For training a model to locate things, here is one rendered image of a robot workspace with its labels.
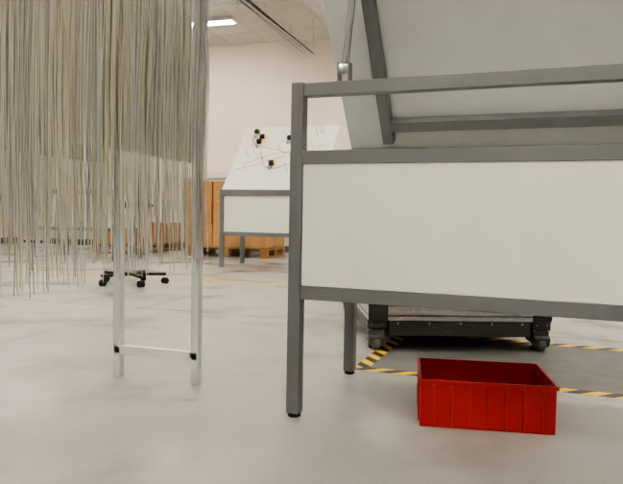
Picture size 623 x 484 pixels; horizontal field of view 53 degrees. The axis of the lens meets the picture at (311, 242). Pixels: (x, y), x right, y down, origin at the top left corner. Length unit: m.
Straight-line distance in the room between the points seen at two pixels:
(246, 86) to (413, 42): 8.28
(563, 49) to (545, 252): 0.73
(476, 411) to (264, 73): 8.81
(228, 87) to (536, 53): 8.60
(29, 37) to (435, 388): 1.39
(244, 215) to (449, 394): 5.32
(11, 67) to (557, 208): 1.32
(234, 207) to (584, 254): 5.64
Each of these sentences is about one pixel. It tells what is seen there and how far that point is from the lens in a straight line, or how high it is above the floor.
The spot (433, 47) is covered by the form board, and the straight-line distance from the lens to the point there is 2.21.
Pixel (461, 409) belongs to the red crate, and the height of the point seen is 0.06.
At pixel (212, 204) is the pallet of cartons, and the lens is 8.81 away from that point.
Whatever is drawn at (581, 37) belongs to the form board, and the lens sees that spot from 2.18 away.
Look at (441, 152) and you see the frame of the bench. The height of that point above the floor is 0.79.
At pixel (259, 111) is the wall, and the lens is 10.23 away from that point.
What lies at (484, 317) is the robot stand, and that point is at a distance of 3.00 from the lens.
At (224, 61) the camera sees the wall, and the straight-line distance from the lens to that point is 10.64.
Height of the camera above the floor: 0.61
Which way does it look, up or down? 3 degrees down
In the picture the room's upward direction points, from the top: 1 degrees clockwise
